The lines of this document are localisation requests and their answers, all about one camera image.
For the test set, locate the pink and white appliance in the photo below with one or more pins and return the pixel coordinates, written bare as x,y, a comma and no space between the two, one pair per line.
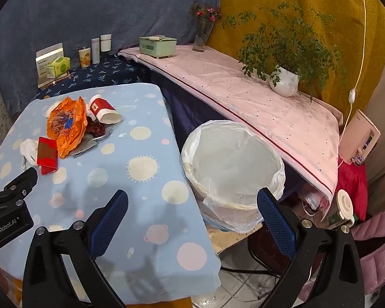
356,134

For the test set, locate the white card box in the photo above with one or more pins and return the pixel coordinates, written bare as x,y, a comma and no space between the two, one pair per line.
43,62

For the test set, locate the dark purple cloth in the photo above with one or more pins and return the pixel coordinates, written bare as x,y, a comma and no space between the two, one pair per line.
192,109

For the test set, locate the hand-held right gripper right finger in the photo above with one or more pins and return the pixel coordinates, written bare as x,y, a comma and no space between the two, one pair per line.
276,221

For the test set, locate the white round device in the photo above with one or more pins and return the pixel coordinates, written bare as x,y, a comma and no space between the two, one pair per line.
345,200

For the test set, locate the white jar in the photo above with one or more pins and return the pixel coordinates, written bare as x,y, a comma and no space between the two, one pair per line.
105,43

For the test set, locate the red cloth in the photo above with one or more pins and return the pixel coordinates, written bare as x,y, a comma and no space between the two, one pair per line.
353,179

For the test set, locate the pink cloth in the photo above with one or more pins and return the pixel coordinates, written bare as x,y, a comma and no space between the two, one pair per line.
243,86

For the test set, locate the white bottle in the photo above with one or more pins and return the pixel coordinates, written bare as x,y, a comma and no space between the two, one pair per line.
95,51

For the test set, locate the small green yellow carton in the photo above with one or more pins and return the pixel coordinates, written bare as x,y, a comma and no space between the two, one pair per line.
59,65

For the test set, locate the blue-grey hanging cloth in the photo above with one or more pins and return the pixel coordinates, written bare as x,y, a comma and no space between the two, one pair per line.
99,6

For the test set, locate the dark red wrapper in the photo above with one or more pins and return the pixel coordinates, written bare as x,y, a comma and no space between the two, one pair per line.
96,128

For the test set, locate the red packet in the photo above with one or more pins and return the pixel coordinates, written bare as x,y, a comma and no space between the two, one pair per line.
48,155

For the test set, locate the dark blue printed cloth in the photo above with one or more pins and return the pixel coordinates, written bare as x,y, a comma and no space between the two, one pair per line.
115,70

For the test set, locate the orange snack bag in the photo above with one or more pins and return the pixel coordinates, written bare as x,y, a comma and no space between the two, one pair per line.
67,118

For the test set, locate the light blue planet-print cloth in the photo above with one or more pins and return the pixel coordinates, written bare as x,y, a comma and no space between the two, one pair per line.
141,118

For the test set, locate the yellow hanging cloth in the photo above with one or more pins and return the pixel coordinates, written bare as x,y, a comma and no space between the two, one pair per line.
340,6

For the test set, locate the red and white paper cup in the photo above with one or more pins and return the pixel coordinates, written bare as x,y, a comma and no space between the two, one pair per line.
99,107

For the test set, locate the black chair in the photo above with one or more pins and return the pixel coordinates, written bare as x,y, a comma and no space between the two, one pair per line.
266,247

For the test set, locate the glass vase with red flowers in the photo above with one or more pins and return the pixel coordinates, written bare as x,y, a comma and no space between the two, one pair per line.
199,41

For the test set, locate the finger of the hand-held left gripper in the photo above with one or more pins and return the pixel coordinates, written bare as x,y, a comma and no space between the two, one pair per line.
22,179

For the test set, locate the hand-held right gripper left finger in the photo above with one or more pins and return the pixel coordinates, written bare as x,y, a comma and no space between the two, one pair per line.
110,221

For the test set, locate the white crumpled tissue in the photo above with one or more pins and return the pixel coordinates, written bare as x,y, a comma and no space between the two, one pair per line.
53,107
29,147

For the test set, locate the trash bin with white liner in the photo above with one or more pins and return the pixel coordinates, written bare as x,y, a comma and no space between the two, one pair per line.
234,166

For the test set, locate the grey wrapper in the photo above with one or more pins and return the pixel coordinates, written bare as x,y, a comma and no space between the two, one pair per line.
85,146

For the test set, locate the pink padded jacket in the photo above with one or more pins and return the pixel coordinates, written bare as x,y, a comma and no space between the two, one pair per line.
378,247

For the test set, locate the green plant in white pot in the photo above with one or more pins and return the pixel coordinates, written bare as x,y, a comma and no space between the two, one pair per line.
284,83

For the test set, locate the mint green box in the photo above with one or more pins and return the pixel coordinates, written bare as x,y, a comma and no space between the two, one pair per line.
157,48

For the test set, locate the printed can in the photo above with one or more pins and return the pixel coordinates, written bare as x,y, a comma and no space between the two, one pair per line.
84,57

